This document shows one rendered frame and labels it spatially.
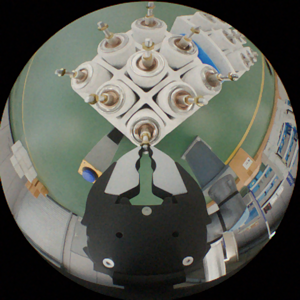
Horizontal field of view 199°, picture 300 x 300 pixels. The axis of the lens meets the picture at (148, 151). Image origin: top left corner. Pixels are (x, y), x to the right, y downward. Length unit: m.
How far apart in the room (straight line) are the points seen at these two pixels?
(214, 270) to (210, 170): 0.47
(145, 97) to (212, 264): 0.64
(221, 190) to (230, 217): 0.13
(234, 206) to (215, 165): 0.21
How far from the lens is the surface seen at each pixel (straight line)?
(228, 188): 0.41
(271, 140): 2.13
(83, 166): 0.25
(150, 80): 0.21
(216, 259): 0.46
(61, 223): 5.21
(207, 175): 0.44
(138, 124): 0.20
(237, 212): 0.40
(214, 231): 0.40
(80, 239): 5.04
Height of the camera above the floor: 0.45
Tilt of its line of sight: 58 degrees down
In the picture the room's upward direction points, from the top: 177 degrees clockwise
